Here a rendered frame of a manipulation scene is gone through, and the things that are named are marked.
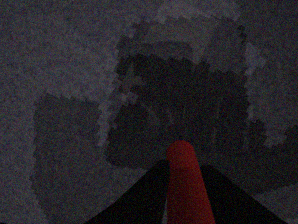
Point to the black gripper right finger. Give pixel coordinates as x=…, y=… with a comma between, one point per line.
x=230, y=205

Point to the red peg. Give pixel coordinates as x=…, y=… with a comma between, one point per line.
x=187, y=201

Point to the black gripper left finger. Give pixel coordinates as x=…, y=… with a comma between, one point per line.
x=142, y=203

